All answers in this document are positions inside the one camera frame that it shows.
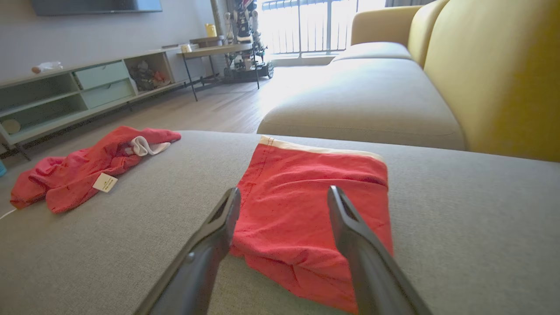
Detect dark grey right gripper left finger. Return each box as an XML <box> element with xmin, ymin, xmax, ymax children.
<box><xmin>133</xmin><ymin>187</ymin><xmax>242</xmax><ymax>315</ymax></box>

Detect dark cluttered toy pile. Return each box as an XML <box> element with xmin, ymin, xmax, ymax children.
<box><xmin>129</xmin><ymin>60</ymin><xmax>171</xmax><ymax>91</ymax></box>

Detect parked wheeled robot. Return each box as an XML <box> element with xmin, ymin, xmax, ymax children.
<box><xmin>223</xmin><ymin>0</ymin><xmax>275</xmax><ymax>84</ymax></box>

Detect oval coffee table black legs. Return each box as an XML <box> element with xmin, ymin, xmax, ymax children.
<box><xmin>177</xmin><ymin>43</ymin><xmax>261</xmax><ymax>102</ymax></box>

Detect dark metal balcony railing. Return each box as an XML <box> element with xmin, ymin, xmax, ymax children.
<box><xmin>262</xmin><ymin>0</ymin><xmax>385</xmax><ymax>57</ymax></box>

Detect yellow grey sofa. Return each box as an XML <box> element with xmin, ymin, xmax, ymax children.
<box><xmin>257</xmin><ymin>0</ymin><xmax>560</xmax><ymax>163</ymax></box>

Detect clear plastic bag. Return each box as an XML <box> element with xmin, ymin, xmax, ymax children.
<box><xmin>31</xmin><ymin>61</ymin><xmax>64</xmax><ymax>74</ymax></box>

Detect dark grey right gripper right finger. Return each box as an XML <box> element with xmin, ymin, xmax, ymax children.
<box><xmin>327</xmin><ymin>185</ymin><xmax>434</xmax><ymax>315</ymax></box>

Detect wall-mounted flat television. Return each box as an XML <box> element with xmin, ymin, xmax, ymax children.
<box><xmin>30</xmin><ymin>0</ymin><xmax>163</xmax><ymax>17</ymax></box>

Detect grey window curtain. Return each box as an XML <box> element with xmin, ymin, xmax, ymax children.
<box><xmin>385</xmin><ymin>0</ymin><xmax>438</xmax><ymax>7</ymax></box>

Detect red white basketball jersey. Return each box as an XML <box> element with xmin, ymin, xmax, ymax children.
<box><xmin>10</xmin><ymin>126</ymin><xmax>182</xmax><ymax>214</ymax></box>

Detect red shorts white waistband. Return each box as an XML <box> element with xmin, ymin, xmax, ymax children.
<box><xmin>230</xmin><ymin>135</ymin><xmax>394</xmax><ymax>315</ymax></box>

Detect long low TV cabinet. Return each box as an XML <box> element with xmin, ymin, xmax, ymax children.
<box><xmin>0</xmin><ymin>44</ymin><xmax>206</xmax><ymax>160</ymax></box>

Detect grey fabric ottoman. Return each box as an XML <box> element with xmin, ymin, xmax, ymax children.
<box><xmin>0</xmin><ymin>130</ymin><xmax>560</xmax><ymax>315</ymax></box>

